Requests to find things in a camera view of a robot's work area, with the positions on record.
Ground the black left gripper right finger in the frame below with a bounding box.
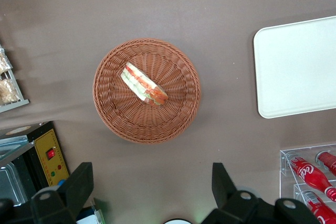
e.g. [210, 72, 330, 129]
[202, 163, 276, 224]

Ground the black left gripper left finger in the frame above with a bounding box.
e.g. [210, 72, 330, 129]
[30, 162, 94, 224]

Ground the triangle sandwich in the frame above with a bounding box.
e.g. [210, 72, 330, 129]
[120, 62, 169, 109]

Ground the brown round wicker basket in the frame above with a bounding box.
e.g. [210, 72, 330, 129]
[92, 37, 202, 145]

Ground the beige plastic tray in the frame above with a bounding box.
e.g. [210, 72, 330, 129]
[253, 15, 336, 119]

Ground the black food warmer yellow panel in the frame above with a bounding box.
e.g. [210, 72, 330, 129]
[0, 121, 106, 224]

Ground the clear acrylic bottle rack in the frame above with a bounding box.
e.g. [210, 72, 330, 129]
[279, 144, 336, 224]

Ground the steel food pan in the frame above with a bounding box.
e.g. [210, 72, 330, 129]
[0, 162, 28, 206]

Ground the red cola bottle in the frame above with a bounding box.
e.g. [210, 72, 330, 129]
[287, 155, 336, 202]
[301, 191, 335, 224]
[316, 151, 336, 177]

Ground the puffed rice snack pack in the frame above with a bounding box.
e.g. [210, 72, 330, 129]
[0, 50, 13, 75]
[0, 78, 20, 104]

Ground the white wire rack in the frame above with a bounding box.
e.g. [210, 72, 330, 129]
[0, 42, 30, 114]

